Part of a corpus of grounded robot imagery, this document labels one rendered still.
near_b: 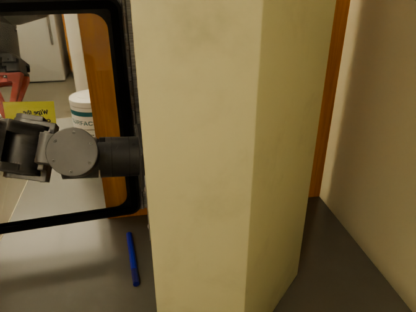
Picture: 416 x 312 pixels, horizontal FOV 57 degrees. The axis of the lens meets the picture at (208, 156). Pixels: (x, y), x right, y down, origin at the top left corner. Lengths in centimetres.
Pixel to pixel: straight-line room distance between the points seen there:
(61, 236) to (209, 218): 48
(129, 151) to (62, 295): 30
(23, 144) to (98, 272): 30
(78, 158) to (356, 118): 57
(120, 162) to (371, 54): 51
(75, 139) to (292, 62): 26
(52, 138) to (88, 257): 36
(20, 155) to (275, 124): 32
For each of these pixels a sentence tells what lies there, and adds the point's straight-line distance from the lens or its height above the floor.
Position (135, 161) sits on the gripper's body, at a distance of 53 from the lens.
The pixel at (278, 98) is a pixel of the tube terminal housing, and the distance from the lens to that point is 41.
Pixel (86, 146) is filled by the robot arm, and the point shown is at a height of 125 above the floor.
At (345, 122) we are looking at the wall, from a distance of 88.
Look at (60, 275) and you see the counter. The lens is 76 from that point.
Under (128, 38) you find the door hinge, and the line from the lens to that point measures 65.
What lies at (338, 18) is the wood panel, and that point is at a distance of 80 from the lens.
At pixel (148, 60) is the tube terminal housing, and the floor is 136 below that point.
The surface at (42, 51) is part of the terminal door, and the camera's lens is 66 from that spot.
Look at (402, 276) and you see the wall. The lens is 79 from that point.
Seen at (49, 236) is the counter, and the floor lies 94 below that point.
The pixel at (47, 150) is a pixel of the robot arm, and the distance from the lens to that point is 47.
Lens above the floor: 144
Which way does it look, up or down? 27 degrees down
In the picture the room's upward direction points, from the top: straight up
